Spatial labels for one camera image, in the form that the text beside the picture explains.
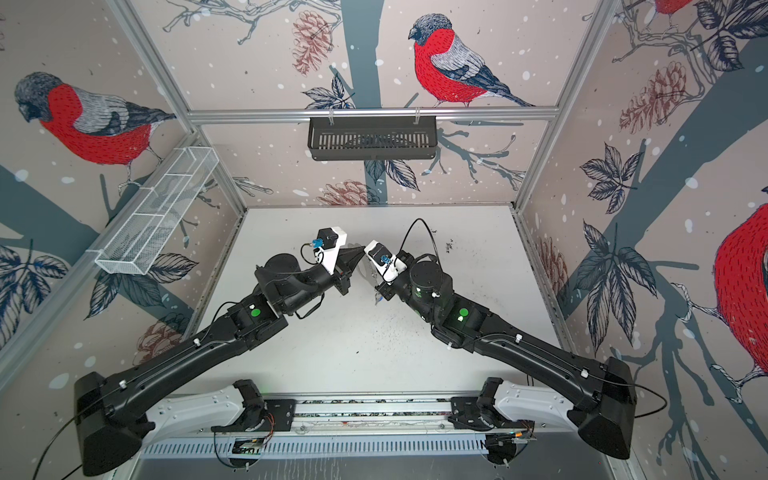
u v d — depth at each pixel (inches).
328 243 20.5
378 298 30.5
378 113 38.3
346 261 23.0
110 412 15.2
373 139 42.0
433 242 16.0
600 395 15.6
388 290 23.6
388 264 21.0
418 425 28.7
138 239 28.2
